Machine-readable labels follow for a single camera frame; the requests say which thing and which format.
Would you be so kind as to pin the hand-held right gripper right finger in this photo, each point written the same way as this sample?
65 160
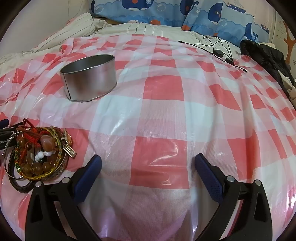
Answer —
208 176

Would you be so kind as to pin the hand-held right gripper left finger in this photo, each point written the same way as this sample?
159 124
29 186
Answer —
89 176

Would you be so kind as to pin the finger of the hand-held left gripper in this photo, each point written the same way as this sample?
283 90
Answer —
11 130
3 123

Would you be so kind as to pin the round metal tin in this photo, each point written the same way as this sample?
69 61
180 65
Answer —
92 78

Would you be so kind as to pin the red checkered plastic sheet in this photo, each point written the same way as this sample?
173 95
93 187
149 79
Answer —
161 92

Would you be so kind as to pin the striped white quilt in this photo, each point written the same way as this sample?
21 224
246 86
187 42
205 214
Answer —
76 25

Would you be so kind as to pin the striped white bedsheet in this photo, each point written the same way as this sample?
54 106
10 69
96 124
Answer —
161 30

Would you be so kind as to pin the orange tree wall sticker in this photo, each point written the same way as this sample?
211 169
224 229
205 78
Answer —
290 44

